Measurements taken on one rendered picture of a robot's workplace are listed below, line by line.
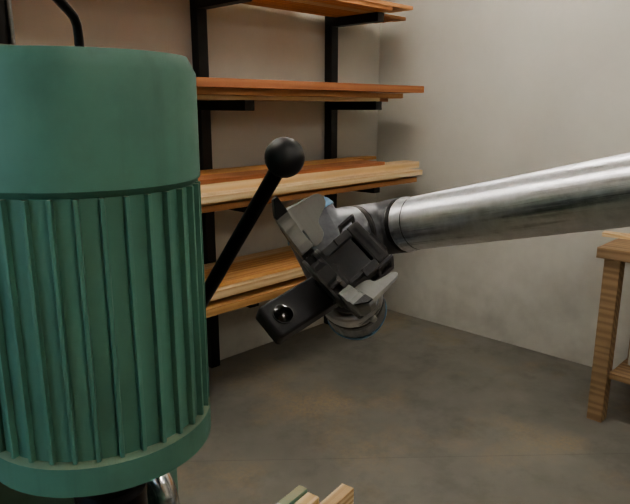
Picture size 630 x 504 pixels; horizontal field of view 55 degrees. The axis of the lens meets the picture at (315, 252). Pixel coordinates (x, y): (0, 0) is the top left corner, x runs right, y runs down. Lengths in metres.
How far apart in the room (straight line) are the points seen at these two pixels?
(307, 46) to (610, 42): 1.69
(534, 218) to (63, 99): 0.58
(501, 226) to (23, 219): 0.60
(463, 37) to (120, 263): 3.75
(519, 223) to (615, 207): 0.12
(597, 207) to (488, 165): 3.21
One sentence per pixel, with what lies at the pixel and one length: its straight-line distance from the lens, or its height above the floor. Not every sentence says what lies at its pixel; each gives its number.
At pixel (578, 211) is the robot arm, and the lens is 0.78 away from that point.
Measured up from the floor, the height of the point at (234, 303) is 0.53.
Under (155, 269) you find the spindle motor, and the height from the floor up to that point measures 1.36.
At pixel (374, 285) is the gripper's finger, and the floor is 1.28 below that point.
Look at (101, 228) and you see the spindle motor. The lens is 0.42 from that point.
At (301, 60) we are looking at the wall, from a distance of 3.89.
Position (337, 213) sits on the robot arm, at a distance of 0.94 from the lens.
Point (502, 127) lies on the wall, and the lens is 3.92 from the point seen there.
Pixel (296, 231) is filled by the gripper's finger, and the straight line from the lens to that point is 0.67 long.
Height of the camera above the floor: 1.47
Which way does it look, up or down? 13 degrees down
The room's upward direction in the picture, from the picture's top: straight up
